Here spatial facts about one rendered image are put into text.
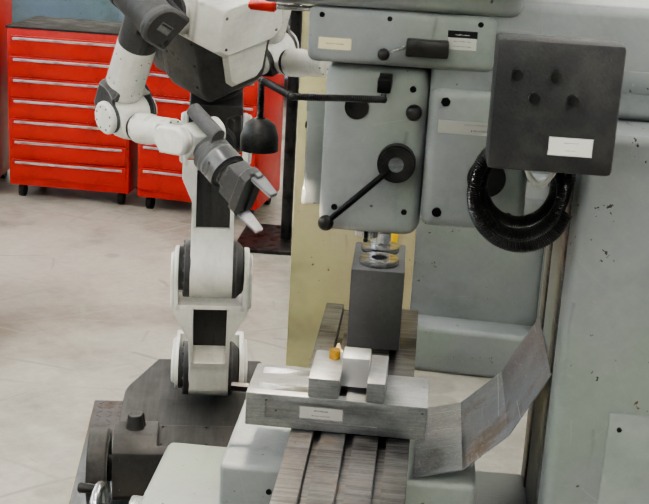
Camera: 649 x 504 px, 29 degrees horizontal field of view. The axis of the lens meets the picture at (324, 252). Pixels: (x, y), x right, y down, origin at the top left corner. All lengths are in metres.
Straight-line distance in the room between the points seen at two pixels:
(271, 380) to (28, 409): 2.38
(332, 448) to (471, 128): 0.65
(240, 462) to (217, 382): 0.82
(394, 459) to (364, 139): 0.59
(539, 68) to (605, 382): 0.62
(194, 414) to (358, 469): 1.11
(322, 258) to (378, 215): 1.95
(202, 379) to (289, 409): 0.87
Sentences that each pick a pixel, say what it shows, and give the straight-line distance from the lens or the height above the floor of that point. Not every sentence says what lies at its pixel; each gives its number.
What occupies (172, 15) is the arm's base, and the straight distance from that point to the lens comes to 2.80.
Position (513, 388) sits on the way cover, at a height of 0.98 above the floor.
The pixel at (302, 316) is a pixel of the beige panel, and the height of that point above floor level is 0.47.
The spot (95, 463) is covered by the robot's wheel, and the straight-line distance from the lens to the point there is 3.13.
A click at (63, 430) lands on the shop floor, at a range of 4.60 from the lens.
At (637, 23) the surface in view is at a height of 1.73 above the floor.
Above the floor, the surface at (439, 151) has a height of 1.48.
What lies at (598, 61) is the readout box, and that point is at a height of 1.70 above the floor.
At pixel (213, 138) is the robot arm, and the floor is 1.39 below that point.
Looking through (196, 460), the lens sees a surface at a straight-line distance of 2.76.
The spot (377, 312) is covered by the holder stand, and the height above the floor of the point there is 1.01.
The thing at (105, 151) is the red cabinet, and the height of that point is 0.33.
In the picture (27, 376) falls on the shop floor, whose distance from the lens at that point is 5.06.
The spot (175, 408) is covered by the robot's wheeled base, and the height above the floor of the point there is 0.57.
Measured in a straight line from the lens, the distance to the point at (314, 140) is 2.40.
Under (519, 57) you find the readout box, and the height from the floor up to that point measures 1.70.
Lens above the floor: 1.97
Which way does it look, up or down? 17 degrees down
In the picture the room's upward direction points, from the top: 3 degrees clockwise
